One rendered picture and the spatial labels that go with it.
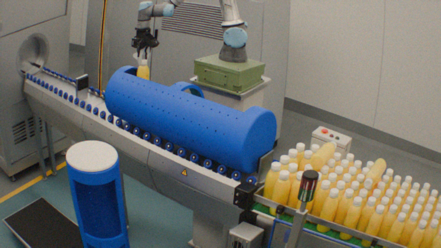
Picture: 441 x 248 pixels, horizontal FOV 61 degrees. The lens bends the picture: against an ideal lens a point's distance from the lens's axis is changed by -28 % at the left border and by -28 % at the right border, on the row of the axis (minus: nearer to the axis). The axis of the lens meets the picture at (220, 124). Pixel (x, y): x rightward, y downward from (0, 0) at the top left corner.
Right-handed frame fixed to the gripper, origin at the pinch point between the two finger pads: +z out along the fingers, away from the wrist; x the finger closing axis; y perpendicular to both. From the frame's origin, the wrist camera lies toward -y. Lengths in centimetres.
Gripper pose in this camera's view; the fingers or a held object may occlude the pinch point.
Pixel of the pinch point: (143, 61)
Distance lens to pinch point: 255.6
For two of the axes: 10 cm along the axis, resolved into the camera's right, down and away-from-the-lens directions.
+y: -8.1, -3.0, 5.1
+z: -0.6, 9.0, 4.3
